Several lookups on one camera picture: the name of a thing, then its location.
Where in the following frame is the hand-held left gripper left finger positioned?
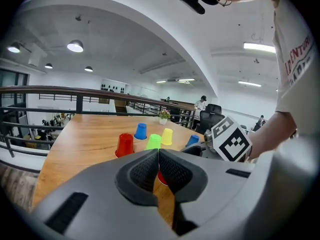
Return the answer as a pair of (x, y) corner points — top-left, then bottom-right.
(31, 148), (176, 240)

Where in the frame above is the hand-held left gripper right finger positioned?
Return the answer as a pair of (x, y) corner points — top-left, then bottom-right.
(158, 147), (256, 232)

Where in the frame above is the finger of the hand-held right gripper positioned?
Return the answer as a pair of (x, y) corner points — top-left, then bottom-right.
(180, 143), (206, 158)

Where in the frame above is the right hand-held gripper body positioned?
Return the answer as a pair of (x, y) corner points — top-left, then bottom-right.
(203, 115), (253, 163)

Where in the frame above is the blue plastic cup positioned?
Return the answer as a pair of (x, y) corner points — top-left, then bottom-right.
(185, 134), (200, 148)
(133, 122), (148, 141)

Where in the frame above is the yellow plastic cup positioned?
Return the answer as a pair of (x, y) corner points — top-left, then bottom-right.
(160, 128), (174, 146)

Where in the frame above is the green plastic cup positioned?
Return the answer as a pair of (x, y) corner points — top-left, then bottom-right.
(144, 133), (162, 151)

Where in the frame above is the red plastic cup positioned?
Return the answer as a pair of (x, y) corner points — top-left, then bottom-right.
(157, 170), (169, 186)
(115, 133), (135, 158)

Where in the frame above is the person's right forearm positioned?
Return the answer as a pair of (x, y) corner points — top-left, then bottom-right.
(246, 110), (299, 161)

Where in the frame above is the black office chair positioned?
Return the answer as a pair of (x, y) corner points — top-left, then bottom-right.
(196, 110), (225, 135)
(205, 103), (223, 115)

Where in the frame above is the potted flower plant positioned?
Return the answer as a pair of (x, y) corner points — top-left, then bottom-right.
(158, 109), (172, 126)

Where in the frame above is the dark metal railing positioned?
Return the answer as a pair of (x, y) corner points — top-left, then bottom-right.
(0, 85), (199, 160)

